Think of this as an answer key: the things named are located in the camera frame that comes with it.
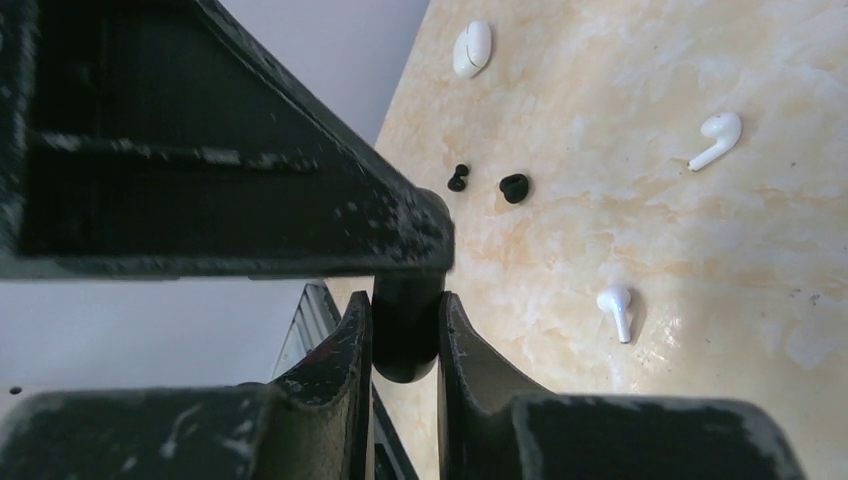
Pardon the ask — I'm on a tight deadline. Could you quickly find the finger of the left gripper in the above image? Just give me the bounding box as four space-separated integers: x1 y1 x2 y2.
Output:
1 1 455 280

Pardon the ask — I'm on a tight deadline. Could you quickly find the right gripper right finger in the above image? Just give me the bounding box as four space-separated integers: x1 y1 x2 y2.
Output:
438 292 805 479

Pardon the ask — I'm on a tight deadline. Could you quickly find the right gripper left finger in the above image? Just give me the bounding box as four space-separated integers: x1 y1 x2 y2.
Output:
1 292 372 479

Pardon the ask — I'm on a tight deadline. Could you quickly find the black earbud charging case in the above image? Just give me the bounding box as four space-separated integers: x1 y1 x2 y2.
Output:
372 274 445 384

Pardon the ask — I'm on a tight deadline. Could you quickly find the black earbud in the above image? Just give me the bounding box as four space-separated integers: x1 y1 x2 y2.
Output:
447 164 470 192
498 173 531 204

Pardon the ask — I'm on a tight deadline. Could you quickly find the white charging case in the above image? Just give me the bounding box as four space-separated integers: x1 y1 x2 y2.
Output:
452 20 493 79

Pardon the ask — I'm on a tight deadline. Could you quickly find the white earbud lower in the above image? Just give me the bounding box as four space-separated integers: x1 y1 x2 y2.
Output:
596 285 631 344

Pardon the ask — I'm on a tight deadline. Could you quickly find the white earbud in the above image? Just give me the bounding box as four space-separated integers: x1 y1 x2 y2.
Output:
687 112 743 172
596 285 631 344

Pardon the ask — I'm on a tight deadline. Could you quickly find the white earbud upper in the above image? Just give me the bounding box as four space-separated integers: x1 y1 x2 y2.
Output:
687 112 743 172

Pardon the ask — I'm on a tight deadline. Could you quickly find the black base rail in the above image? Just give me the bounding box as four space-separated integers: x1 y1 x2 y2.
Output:
255 281 417 479

